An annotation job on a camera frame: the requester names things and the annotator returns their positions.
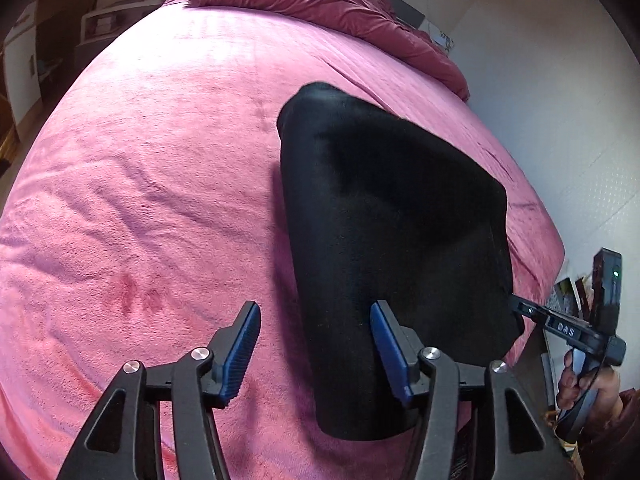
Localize white cabinet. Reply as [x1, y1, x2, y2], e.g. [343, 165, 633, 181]
[77, 0, 168, 43]

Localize black pants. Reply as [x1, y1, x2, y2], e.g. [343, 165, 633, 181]
[276, 81, 526, 441]

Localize person's right forearm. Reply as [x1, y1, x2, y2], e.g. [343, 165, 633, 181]
[575, 387, 640, 480]

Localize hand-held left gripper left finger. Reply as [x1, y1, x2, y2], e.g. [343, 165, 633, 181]
[56, 301, 262, 480]

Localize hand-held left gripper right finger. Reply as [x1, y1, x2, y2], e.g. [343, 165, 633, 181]
[370, 300, 573, 480]

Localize maroon duvet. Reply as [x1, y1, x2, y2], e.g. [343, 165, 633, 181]
[187, 0, 471, 103]

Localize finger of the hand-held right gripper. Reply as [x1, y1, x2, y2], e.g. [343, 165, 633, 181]
[507, 295, 552, 325]

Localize pink bed sheet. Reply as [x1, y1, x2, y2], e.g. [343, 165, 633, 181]
[0, 2, 568, 480]

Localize person's right hand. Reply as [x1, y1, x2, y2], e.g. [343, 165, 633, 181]
[556, 350, 626, 413]

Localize patterned small box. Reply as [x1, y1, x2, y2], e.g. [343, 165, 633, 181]
[434, 29, 459, 55]

